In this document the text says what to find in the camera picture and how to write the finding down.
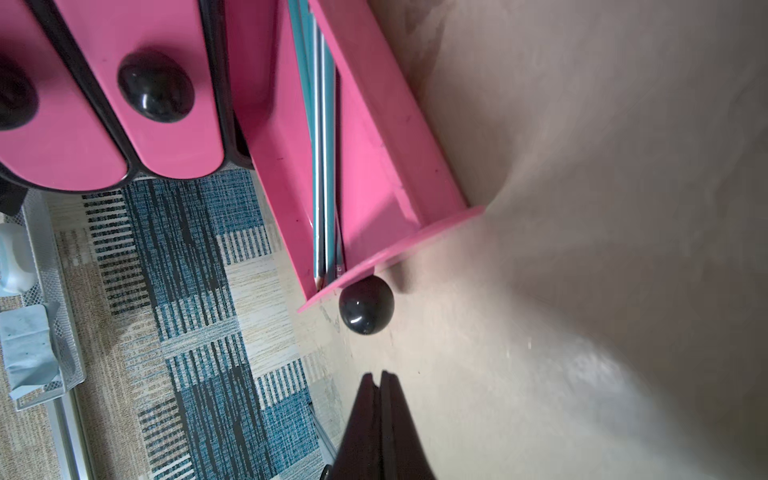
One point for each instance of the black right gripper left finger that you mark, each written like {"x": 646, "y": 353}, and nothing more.
{"x": 359, "y": 455}

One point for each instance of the green pencil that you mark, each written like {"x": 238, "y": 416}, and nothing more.
{"x": 339, "y": 253}
{"x": 319, "y": 242}
{"x": 328, "y": 123}
{"x": 300, "y": 46}

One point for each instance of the white round clock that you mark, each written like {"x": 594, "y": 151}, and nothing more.
{"x": 18, "y": 269}

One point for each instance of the white wire basket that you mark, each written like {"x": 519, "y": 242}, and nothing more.
{"x": 51, "y": 292}

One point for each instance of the pink top drawer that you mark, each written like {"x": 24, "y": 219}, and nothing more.
{"x": 51, "y": 137}

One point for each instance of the light blue cloth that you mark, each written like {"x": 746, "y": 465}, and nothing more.
{"x": 28, "y": 353}

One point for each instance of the black drawer cabinet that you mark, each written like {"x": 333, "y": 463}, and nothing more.
{"x": 214, "y": 31}

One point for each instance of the black drawer knob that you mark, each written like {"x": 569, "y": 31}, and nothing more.
{"x": 367, "y": 306}

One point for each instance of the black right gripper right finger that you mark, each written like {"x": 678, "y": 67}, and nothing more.
{"x": 402, "y": 454}

